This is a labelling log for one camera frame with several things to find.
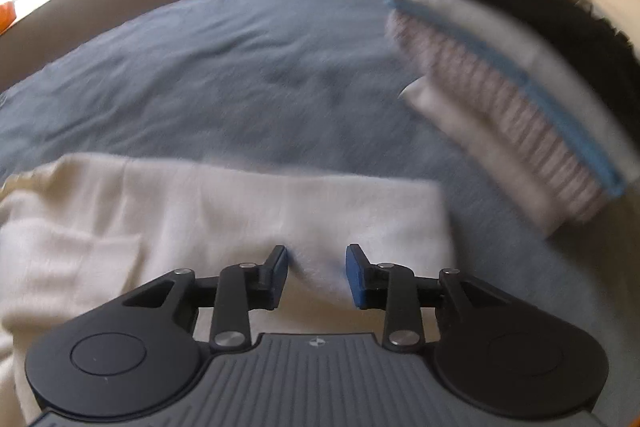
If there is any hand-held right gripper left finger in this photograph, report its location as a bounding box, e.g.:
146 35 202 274
122 245 290 350

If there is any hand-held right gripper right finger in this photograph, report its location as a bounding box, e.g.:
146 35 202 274
346 244 506 350

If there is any cream knit sweater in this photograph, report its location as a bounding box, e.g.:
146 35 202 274
0 154 456 427

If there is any off-white folded garment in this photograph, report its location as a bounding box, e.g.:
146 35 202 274
400 77 566 238

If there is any grey-blue bed blanket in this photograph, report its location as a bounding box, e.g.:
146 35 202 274
0 0 640 408

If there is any blue folded garment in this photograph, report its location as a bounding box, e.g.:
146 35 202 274
384 0 626 198

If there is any white folded garment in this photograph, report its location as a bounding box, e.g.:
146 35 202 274
375 0 636 180

